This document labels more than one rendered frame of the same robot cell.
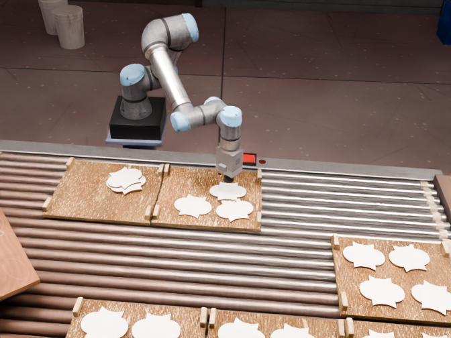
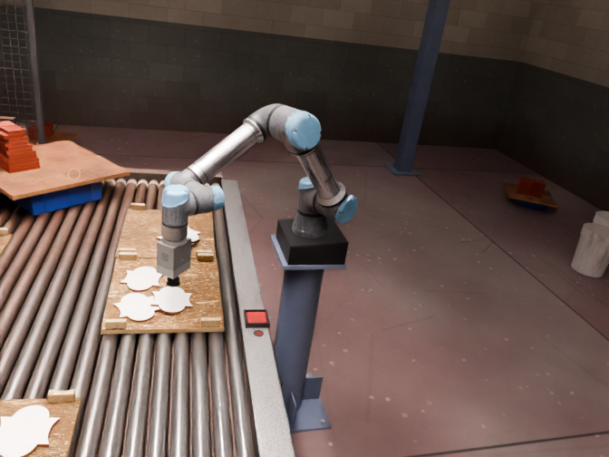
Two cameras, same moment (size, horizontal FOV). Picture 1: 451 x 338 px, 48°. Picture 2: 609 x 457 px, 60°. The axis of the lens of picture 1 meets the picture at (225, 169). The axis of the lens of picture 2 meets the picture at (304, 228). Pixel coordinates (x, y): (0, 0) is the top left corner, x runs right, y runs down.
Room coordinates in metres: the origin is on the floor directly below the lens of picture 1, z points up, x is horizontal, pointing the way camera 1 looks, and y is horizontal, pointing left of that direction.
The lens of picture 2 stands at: (1.53, -1.43, 1.91)
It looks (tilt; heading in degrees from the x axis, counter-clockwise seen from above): 25 degrees down; 73
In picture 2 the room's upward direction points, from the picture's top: 8 degrees clockwise
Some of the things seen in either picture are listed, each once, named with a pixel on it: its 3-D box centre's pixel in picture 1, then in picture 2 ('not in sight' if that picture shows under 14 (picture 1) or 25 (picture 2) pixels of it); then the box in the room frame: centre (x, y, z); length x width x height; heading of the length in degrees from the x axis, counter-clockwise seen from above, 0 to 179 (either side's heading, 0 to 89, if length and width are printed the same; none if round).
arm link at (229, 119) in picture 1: (230, 123); (176, 205); (1.58, -0.01, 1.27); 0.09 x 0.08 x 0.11; 30
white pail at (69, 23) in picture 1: (70, 27); (594, 250); (5.03, 1.67, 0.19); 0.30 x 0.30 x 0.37
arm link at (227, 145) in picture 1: (229, 141); (175, 229); (1.58, -0.01, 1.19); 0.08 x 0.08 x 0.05
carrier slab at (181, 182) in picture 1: (210, 196); (166, 292); (1.56, 0.06, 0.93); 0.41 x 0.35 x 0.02; 88
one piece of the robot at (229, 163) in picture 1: (227, 159); (171, 251); (1.57, 0.00, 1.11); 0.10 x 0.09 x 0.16; 140
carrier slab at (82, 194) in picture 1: (107, 190); (169, 233); (1.57, 0.47, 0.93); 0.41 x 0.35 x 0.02; 87
